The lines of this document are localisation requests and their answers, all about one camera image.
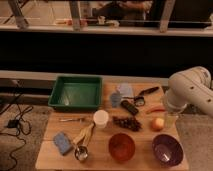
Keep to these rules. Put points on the green plastic tray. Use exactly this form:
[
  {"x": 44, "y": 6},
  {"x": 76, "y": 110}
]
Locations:
[{"x": 76, "y": 93}]

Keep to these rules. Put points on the yellow-orange apple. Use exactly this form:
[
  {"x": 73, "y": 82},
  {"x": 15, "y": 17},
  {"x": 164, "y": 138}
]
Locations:
[{"x": 157, "y": 124}]

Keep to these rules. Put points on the red bowl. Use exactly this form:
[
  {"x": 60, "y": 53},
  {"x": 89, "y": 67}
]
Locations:
[{"x": 121, "y": 147}]

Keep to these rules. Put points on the dark purple grape bunch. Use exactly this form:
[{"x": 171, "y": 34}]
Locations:
[{"x": 130, "y": 123}]

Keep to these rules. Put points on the black power adapter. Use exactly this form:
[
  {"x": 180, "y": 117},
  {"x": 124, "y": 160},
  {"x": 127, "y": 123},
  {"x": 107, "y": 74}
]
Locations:
[{"x": 12, "y": 123}]

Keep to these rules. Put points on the white paper cup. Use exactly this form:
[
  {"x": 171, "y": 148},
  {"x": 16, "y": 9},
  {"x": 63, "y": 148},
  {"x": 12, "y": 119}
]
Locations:
[{"x": 101, "y": 118}]

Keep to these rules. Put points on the purple bowl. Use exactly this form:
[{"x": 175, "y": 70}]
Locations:
[{"x": 167, "y": 150}]

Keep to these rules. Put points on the orange carrot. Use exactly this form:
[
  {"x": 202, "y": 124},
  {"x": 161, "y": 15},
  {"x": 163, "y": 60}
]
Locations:
[{"x": 155, "y": 109}]

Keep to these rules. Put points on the blue sponge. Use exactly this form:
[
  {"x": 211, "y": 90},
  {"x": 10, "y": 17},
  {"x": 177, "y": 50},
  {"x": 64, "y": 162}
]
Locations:
[{"x": 63, "y": 143}]

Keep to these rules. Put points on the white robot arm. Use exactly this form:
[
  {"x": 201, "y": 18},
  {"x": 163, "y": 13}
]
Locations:
[{"x": 190, "y": 86}]

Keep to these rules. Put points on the metal fork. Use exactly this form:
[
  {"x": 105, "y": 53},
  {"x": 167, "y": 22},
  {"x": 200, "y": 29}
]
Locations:
[{"x": 72, "y": 119}]

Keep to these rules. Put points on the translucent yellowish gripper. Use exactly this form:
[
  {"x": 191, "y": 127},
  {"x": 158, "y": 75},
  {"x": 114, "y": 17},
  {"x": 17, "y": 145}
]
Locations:
[{"x": 170, "y": 120}]

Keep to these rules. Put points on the black remote control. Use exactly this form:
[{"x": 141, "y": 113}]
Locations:
[{"x": 129, "y": 107}]

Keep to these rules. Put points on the light blue plastic cup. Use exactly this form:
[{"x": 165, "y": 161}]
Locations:
[{"x": 125, "y": 89}]

